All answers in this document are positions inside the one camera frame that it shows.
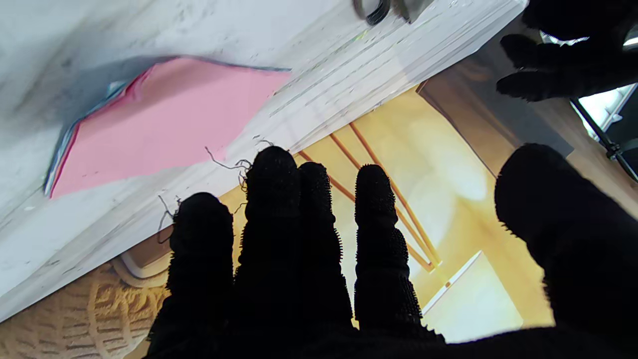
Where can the pink paper document stack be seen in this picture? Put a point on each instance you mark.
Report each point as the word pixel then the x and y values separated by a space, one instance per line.
pixel 169 124

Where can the black metal stand pole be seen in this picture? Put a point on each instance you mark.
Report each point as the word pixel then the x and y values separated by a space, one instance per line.
pixel 610 149

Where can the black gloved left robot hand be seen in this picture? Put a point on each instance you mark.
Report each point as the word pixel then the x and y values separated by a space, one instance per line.
pixel 593 60

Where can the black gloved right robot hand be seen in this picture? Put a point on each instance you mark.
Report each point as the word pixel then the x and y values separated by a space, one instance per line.
pixel 284 299

